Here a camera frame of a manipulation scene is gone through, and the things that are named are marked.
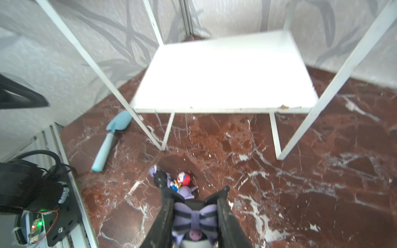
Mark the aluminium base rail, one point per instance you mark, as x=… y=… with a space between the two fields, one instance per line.
x=82 y=235

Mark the red cap doraemon figure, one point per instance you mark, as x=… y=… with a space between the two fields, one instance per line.
x=183 y=179

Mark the black hooded kuromi figure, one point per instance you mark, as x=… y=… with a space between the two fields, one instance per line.
x=161 y=178

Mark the purple kuromi figure black bow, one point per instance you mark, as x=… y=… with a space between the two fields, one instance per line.
x=187 y=192

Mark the white two-tier metal shelf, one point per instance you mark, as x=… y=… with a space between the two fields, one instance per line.
x=257 y=73

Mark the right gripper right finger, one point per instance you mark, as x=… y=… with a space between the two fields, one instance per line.
x=230 y=232

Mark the purple striped bow kuromi figure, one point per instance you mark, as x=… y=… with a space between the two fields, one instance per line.
x=195 y=228

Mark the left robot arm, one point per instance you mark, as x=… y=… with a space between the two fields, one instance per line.
x=36 y=189

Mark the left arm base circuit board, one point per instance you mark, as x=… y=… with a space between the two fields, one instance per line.
x=37 y=232

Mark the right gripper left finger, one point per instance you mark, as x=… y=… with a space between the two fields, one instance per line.
x=160 y=234

